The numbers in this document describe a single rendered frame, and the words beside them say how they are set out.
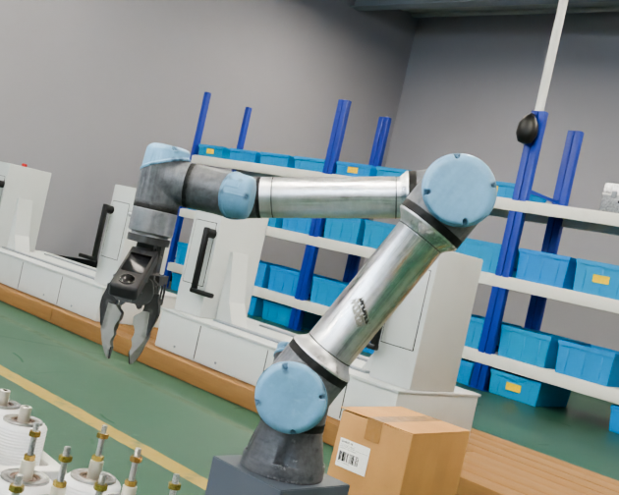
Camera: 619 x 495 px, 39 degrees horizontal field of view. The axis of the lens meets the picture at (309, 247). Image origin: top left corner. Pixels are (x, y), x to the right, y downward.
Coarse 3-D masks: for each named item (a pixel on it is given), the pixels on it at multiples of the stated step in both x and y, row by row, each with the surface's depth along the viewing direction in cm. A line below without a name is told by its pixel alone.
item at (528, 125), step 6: (528, 114) 584; (534, 114) 586; (522, 120) 583; (528, 120) 580; (534, 120) 580; (522, 126) 581; (528, 126) 579; (534, 126) 578; (516, 132) 585; (522, 132) 580; (528, 132) 578; (534, 132) 578; (522, 138) 581; (528, 138) 579; (534, 138) 581
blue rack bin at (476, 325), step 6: (474, 318) 601; (480, 318) 654; (474, 324) 601; (480, 324) 597; (504, 324) 613; (510, 324) 620; (468, 330) 604; (474, 330) 600; (480, 330) 597; (468, 336) 604; (474, 336) 600; (480, 336) 597; (468, 342) 603; (474, 342) 600; (498, 342) 614; (474, 348) 600
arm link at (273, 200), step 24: (264, 192) 152; (288, 192) 152; (312, 192) 151; (336, 192) 151; (360, 192) 150; (384, 192) 150; (408, 192) 149; (264, 216) 154; (288, 216) 154; (312, 216) 153; (336, 216) 153; (360, 216) 153; (384, 216) 152
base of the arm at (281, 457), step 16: (256, 432) 153; (272, 432) 150; (304, 432) 150; (320, 432) 153; (256, 448) 151; (272, 448) 149; (288, 448) 149; (304, 448) 150; (320, 448) 153; (256, 464) 149; (272, 464) 148; (288, 464) 149; (304, 464) 149; (320, 464) 152; (288, 480) 148; (304, 480) 149; (320, 480) 153
